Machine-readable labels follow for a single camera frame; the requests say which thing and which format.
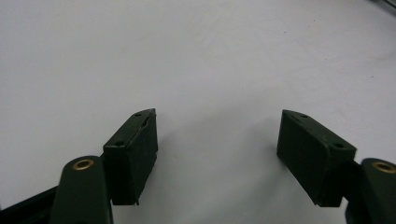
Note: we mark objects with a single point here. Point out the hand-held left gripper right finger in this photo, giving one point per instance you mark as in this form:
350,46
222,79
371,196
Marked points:
311,155

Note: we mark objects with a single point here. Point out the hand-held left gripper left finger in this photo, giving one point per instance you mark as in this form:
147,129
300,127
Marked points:
132,161

